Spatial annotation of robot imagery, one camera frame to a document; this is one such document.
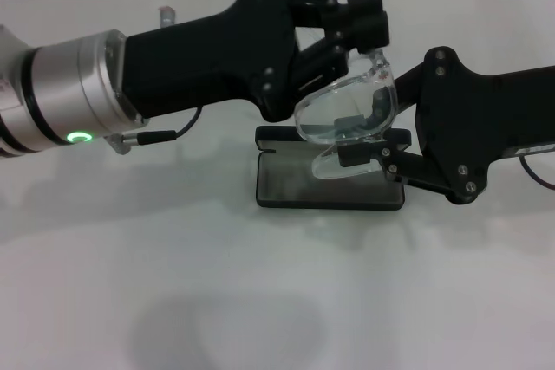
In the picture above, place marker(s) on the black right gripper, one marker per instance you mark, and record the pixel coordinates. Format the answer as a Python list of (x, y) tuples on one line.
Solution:
[(477, 118)]

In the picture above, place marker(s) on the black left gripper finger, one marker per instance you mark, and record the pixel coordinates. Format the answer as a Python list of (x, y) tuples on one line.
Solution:
[(364, 32)]

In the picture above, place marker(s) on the black glasses case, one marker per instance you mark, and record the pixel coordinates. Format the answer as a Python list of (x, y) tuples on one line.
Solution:
[(282, 183)]

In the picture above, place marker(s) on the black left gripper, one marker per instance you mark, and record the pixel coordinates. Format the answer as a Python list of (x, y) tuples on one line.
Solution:
[(208, 62)]

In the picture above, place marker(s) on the clear white glasses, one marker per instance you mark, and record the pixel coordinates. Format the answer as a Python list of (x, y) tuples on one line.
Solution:
[(321, 105)]

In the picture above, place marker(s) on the small silver wrist connector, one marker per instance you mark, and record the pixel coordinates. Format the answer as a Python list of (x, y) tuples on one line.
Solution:
[(167, 17)]

